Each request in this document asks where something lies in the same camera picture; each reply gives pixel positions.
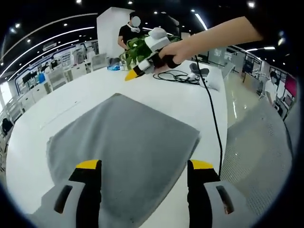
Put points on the row of white cabinets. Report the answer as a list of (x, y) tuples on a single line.
[(35, 98)]

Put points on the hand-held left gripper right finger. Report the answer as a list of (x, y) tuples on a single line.
[(202, 199)]

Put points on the grey towel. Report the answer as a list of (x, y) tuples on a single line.
[(123, 133)]

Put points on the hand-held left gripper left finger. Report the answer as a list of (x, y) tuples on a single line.
[(88, 197)]

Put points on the grey and white device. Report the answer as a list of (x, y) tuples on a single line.
[(199, 69)]

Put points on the green potted plant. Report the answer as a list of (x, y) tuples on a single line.
[(135, 50)]

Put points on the white table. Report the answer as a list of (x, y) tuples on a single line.
[(154, 99)]

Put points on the white square pillar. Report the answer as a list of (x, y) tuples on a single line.
[(107, 31)]

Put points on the black bag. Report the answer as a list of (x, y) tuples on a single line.
[(7, 126)]

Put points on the blue box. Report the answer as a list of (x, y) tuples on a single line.
[(42, 78)]

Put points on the blue plastic packet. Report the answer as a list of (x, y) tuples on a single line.
[(114, 67)]

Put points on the white office chair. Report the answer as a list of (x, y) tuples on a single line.
[(57, 79), (98, 62)]

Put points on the long ceiling light strip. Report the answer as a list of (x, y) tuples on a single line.
[(201, 21)]

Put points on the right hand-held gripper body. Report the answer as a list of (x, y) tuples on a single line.
[(156, 41)]

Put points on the person's right hand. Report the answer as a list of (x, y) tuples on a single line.
[(180, 51)]

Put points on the red wall screen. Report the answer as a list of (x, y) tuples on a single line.
[(291, 85)]

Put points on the ceiling air vent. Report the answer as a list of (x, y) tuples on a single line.
[(50, 46)]

